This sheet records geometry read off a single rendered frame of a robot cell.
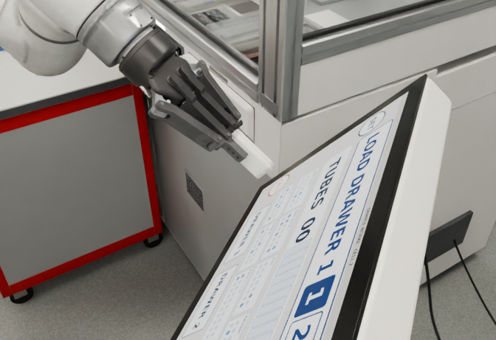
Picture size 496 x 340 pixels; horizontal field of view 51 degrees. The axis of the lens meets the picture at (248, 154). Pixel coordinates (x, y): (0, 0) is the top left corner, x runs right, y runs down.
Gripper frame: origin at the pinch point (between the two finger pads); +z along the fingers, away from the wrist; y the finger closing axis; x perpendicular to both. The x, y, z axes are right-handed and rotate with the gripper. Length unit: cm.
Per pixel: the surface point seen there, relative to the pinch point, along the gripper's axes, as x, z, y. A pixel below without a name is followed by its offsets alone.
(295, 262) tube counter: -13.1, 6.1, -20.8
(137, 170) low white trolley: 90, -6, 57
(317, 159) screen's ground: -7.7, 6.2, -0.1
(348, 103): 5.4, 12.9, 37.9
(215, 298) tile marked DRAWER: 0.7, 6.1, -20.1
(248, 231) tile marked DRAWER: 1.9, 6.1, -8.5
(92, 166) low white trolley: 89, -17, 46
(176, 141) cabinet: 65, -4, 54
